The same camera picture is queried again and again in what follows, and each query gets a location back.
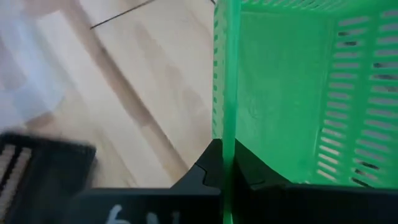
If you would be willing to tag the green plastic slotted basket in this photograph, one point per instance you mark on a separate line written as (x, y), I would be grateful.
(280, 77)

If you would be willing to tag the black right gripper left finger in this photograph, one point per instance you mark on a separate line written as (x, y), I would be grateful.
(208, 168)

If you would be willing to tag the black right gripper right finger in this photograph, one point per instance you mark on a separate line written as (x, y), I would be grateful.
(248, 171)

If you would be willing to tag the black plastic slotted basket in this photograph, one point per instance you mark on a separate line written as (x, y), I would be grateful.
(56, 174)

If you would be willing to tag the clear plastic container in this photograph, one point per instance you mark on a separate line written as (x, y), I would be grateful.
(25, 62)

